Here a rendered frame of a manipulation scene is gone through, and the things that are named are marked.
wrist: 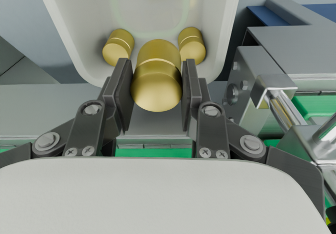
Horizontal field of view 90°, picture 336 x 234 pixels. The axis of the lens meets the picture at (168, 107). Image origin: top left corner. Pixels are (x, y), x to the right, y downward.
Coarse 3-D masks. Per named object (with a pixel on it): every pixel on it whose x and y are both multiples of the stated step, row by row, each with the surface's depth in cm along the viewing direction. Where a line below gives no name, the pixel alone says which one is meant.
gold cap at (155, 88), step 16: (144, 48) 12; (160, 48) 12; (176, 48) 13; (144, 64) 10; (160, 64) 10; (176, 64) 11; (144, 80) 10; (160, 80) 10; (176, 80) 10; (144, 96) 11; (160, 96) 11; (176, 96) 11
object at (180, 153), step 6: (0, 150) 24; (120, 150) 23; (126, 150) 23; (132, 150) 23; (138, 150) 23; (144, 150) 23; (150, 150) 23; (156, 150) 23; (162, 150) 23; (168, 150) 23; (174, 150) 23; (180, 150) 23; (186, 150) 23; (120, 156) 23; (126, 156) 23; (132, 156) 23; (138, 156) 23; (144, 156) 23; (150, 156) 23; (156, 156) 23; (162, 156) 23; (168, 156) 23; (174, 156) 23; (180, 156) 23; (186, 156) 22
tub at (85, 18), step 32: (64, 0) 16; (96, 0) 21; (128, 0) 21; (160, 0) 21; (192, 0) 21; (224, 0) 15; (64, 32) 17; (96, 32) 22; (160, 32) 24; (224, 32) 16; (96, 64) 22
